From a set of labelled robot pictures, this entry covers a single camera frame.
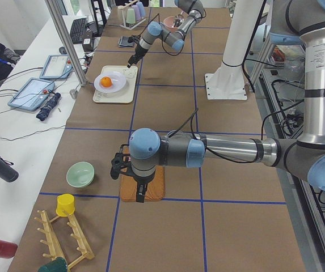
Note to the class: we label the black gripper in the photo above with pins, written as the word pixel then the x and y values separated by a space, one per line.
pixel 141 179
pixel 136 53

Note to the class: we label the white ribbed plate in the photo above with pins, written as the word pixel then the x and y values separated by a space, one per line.
pixel 118 79

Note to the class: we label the orange fruit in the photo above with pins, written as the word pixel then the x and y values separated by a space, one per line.
pixel 106 82

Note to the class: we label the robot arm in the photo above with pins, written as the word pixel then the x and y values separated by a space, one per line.
pixel 154 30
pixel 293 22

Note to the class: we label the cream bear tray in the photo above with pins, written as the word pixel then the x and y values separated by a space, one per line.
pixel 122 88

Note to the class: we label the wooden cutting board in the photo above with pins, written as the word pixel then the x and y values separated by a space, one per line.
pixel 155 189

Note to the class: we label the grey folded cloth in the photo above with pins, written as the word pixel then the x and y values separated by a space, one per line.
pixel 123 42

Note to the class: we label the white cup rack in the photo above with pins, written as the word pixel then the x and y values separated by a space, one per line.
pixel 131 26

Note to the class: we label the green cup on rack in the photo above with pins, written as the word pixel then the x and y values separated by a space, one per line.
pixel 130 17

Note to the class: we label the purple cup on rack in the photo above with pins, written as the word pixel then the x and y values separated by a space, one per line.
pixel 136 12

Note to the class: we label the beige cup on rack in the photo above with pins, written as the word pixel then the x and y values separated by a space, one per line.
pixel 121 14

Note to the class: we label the pink bowl with ice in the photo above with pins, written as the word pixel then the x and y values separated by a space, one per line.
pixel 168 23

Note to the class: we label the blue cup on rack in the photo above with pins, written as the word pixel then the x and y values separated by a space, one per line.
pixel 141 8

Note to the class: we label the metal ice scoop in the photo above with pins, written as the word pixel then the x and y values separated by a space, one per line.
pixel 178 20

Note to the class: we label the green bowl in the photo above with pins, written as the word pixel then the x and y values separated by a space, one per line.
pixel 80 174

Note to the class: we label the black keyboard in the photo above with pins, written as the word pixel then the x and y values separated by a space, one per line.
pixel 77 30

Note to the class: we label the black computer mouse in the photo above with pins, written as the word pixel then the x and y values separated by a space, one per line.
pixel 62 50

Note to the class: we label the far teach pendant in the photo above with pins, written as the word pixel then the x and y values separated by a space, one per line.
pixel 56 67

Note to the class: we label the teach pendant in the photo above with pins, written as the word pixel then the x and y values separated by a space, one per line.
pixel 32 95
pixel 56 67

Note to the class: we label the yellow mug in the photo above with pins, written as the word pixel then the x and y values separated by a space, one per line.
pixel 65 205

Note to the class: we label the folded dark blue umbrella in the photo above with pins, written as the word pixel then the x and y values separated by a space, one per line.
pixel 47 108

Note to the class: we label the wooden mug rack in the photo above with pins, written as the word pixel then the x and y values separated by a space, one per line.
pixel 64 239

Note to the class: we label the near teach pendant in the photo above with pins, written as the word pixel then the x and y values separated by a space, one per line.
pixel 32 95

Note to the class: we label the dark green mug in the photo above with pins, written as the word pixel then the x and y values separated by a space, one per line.
pixel 57 265

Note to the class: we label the wooden rack handle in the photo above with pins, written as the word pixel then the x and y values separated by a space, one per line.
pixel 130 3

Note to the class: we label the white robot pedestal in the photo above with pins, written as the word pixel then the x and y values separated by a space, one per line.
pixel 227 82

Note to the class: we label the aluminium frame post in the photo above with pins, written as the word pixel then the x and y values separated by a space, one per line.
pixel 63 33

